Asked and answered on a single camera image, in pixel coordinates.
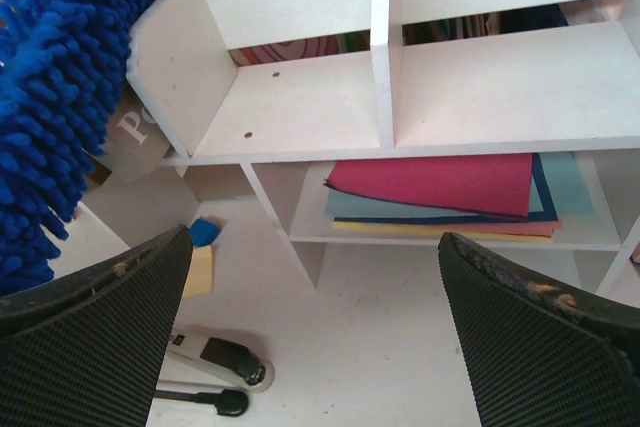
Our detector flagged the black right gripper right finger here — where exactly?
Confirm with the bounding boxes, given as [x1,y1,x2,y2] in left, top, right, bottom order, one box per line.
[438,233,639,426]

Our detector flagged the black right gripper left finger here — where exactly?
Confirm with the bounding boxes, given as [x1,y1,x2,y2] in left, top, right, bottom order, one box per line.
[1,225,192,426]

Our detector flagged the white wooden bookshelf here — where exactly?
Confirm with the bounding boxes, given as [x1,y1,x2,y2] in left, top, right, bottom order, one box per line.
[127,0,639,295]

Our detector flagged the white small book stand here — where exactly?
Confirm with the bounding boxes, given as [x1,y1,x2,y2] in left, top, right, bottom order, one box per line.
[49,166,201,278]

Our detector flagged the blue eraser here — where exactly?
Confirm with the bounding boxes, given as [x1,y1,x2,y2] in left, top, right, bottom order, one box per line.
[189,217,221,248]

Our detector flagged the beige Lonely Ones book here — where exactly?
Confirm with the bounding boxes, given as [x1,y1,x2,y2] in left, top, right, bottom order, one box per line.
[96,96,171,182]

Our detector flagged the magenta paper sheet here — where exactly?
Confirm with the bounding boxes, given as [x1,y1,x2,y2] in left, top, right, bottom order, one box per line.
[325,153,534,219]

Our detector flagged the yellow sticky note pad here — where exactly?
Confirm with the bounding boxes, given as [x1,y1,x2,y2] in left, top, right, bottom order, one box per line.
[182,246,215,298]

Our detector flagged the dark blue paper sheet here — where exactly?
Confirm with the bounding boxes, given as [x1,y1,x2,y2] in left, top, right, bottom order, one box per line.
[324,154,559,225]

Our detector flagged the white black stapler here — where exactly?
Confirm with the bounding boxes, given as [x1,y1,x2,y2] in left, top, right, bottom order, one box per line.
[166,331,275,393]

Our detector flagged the blue microfiber duster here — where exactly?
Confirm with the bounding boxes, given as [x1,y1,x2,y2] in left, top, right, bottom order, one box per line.
[1,0,153,295]

